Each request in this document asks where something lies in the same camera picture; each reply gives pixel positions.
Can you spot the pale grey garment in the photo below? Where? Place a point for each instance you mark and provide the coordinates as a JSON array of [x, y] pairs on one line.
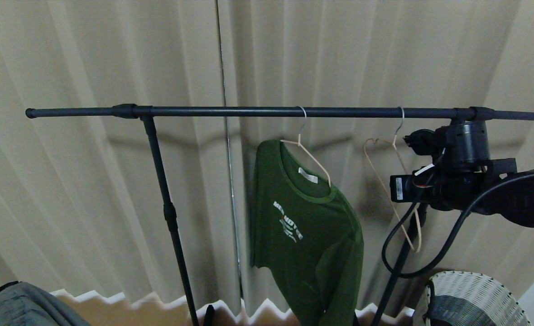
[[22, 308]]

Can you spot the green printed shirt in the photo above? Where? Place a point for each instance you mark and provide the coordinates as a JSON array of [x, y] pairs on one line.
[[307, 253]]

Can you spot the beige curtain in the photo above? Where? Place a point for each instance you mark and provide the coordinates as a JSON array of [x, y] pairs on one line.
[[90, 203]]

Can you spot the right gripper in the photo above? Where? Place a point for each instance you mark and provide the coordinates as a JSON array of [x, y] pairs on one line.
[[457, 192]]

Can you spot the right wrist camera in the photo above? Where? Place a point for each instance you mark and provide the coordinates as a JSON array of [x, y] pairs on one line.
[[423, 141]]

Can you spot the pink clothes hanger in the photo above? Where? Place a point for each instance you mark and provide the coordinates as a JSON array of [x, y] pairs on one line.
[[400, 122], [312, 158]]

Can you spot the black clothes rack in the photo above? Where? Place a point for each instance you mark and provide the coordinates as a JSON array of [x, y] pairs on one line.
[[248, 111]]

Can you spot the white laundry basket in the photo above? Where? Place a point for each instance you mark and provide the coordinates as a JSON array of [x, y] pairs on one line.
[[475, 290]]

